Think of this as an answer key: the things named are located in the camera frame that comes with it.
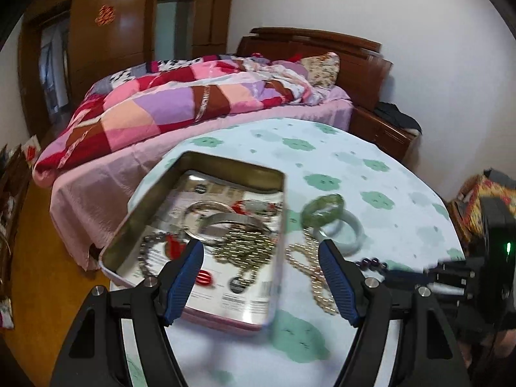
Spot purple grey bead bracelet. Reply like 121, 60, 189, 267
354, 257, 389, 273

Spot thin silver bangle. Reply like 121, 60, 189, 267
183, 200, 276, 246

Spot right hand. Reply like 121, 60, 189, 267
457, 329, 515, 369

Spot white jade bangle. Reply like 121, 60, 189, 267
311, 209, 366, 257

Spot wicker chair with cushion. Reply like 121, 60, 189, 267
446, 169, 515, 252

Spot printed leaflet in tin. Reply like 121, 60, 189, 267
116, 169, 285, 327

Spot pink bed sheet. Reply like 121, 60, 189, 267
50, 85, 356, 271

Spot green cloud tablecloth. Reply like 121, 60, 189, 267
129, 119, 463, 386

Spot pink metal tin box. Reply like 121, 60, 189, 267
97, 150, 288, 336

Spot wooden nightstand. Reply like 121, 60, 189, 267
349, 107, 416, 163

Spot dark clothes on nightstand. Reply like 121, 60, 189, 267
373, 101, 422, 136

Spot cluttered side desk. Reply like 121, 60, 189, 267
1, 135, 40, 329

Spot patchwork pink quilt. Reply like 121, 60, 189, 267
32, 57, 324, 187

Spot wooden bed headboard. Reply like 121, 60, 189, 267
236, 27, 392, 111

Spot floral pillow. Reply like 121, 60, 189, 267
299, 52, 340, 88

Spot brown wooden wardrobe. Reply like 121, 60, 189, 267
18, 0, 232, 138

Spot red paper decoration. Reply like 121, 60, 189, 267
94, 5, 115, 26

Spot red knotted cord charm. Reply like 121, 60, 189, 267
165, 233, 186, 260

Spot pearl necklace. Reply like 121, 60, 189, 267
285, 232, 340, 316

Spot green jade bead bracelet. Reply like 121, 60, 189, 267
301, 193, 346, 230

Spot gold bead chain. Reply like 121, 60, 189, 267
211, 227, 279, 287

